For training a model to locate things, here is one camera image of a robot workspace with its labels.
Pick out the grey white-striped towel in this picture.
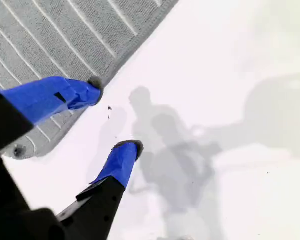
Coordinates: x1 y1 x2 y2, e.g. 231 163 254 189
0 0 181 160

